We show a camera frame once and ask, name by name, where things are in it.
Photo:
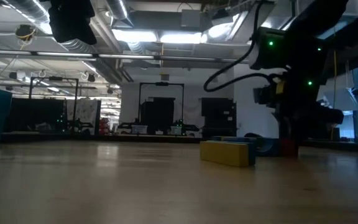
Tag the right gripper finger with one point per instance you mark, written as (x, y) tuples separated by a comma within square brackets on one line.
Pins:
[(277, 127), (291, 132)]

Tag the red wooden block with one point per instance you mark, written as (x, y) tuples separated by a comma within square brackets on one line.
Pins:
[(289, 149)]

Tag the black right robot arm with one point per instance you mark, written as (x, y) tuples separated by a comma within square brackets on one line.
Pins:
[(309, 37)]

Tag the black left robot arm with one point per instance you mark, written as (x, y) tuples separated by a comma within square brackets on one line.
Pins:
[(73, 21)]

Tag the white angled panel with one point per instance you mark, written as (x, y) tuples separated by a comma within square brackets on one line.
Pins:
[(343, 99)]

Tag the yellow flat wooden block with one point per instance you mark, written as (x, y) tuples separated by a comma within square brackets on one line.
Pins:
[(225, 153)]

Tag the ceiling light panel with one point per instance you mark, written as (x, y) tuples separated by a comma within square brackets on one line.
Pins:
[(135, 35), (182, 38)]

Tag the background robot station table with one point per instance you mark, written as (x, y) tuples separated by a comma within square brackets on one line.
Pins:
[(129, 128)]

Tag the grey horizontal pipe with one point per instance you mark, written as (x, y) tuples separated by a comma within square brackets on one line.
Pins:
[(120, 56)]

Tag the white board panel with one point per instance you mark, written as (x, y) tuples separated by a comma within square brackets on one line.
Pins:
[(87, 112)]

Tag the black partition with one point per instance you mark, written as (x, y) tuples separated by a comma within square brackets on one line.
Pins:
[(26, 115)]

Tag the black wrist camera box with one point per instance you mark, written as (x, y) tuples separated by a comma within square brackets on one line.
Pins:
[(267, 54)]

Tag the rectangular metal duct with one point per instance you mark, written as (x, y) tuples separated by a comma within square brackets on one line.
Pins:
[(278, 14)]

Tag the silver slanted duct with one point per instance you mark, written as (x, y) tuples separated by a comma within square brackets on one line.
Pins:
[(228, 28)]

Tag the black gantry frame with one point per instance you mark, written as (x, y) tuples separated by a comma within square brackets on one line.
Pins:
[(54, 78), (162, 84)]

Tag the smooth round metal duct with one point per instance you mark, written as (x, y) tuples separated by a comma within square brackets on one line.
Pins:
[(118, 9)]

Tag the ribbed round metal duct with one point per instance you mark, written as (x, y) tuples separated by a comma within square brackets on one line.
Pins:
[(79, 46)]

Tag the black table frame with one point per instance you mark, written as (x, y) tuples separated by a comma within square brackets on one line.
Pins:
[(57, 137)]

